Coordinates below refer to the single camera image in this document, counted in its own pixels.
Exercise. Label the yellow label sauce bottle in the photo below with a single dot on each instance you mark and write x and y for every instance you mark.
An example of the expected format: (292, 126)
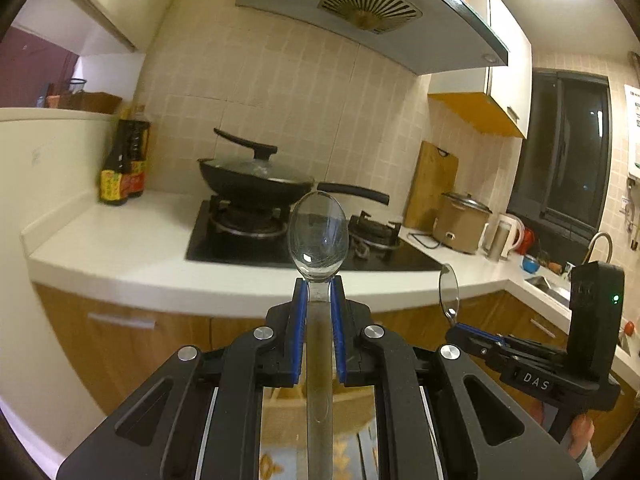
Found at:
(114, 175)

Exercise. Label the red label sauce bottle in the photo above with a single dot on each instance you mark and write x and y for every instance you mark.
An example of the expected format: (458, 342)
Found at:
(139, 160)

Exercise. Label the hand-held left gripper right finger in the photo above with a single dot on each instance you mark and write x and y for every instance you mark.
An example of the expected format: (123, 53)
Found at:
(338, 332)

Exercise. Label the white wall cabinet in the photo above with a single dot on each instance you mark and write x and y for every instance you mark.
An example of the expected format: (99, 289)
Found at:
(510, 60)

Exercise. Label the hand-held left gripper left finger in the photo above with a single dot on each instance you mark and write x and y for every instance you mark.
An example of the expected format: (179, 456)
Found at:
(300, 332)

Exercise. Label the wooden cutting board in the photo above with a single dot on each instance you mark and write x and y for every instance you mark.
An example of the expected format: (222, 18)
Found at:
(430, 185)

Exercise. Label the grey range hood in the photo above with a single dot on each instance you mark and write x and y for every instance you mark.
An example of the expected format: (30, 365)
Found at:
(300, 5)

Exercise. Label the white overhead cabinet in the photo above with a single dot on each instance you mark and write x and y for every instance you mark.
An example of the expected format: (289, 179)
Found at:
(85, 0)

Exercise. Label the black wok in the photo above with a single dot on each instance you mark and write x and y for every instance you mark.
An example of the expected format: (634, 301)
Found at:
(240, 187)

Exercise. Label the patterned light blue tablecloth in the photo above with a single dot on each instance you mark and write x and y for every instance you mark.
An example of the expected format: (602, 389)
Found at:
(280, 440)

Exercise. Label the black gas stove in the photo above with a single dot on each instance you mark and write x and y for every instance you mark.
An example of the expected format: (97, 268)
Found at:
(220, 245)

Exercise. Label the dark window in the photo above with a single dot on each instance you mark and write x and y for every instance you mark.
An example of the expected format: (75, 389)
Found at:
(560, 160)

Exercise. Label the glass wok lid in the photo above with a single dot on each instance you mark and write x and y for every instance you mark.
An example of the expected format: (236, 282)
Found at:
(250, 165)

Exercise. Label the white water heater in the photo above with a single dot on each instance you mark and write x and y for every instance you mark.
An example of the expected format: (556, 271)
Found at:
(633, 130)

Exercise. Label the wooden base cabinets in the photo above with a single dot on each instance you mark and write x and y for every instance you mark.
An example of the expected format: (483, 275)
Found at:
(100, 360)

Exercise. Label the metal faucet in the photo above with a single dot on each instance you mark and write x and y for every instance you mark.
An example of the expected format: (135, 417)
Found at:
(597, 237)

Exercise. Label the red container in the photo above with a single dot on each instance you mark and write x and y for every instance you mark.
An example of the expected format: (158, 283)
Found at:
(526, 241)

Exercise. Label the blue bowl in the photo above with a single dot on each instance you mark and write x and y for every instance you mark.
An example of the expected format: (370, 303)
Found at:
(530, 263)

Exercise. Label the brown wooden tray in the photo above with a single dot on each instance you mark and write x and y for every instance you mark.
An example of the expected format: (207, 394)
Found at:
(90, 102)

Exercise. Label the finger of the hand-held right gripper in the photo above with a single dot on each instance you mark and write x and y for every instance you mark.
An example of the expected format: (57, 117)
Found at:
(482, 334)
(475, 347)

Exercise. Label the white electric kettle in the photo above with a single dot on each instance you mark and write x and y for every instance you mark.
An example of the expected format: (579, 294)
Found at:
(502, 240)

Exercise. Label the person's right hand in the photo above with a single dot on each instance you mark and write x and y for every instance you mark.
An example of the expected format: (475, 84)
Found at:
(581, 437)

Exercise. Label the steel sink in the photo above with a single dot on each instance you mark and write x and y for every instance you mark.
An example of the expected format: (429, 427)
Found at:
(547, 287)

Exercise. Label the beige rice cooker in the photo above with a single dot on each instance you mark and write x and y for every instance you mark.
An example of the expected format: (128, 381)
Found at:
(457, 227)

